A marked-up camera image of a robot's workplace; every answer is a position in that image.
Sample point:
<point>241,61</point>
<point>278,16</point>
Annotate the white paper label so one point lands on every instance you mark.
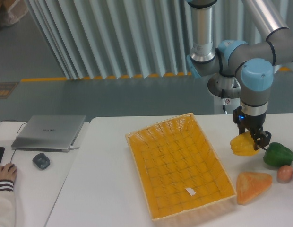
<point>190,191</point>

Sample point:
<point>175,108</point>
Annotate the yellow woven basket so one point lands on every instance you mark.
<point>175,154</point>

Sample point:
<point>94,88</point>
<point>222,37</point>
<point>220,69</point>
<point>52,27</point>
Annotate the green bell pepper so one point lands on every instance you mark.
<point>278,155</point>

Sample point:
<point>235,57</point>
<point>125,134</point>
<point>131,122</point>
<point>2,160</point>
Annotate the silver laptop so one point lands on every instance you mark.
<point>49,133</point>

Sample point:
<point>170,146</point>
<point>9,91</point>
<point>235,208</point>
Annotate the yellow bell pepper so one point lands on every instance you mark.
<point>243,145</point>

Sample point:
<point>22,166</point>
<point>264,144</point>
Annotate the brown egg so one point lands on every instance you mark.
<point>284,173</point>

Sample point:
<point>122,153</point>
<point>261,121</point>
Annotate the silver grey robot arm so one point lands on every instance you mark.
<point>252,66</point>

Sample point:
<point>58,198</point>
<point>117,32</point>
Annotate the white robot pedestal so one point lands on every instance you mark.
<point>225,92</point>

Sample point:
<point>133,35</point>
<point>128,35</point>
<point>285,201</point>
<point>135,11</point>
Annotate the person's hand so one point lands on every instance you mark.
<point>6,175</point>

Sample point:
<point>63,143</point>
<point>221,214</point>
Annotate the dark grey puck device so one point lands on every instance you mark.
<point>41,161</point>

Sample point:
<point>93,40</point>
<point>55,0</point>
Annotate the triangular toast bread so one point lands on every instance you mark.
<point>250,185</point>

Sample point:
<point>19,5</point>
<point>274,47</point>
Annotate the grey folding partition screen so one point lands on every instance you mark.
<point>120,38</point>

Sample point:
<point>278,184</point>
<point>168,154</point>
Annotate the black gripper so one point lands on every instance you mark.
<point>254,124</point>

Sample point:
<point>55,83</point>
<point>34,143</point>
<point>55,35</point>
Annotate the striped white sleeve forearm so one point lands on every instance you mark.
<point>7,204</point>

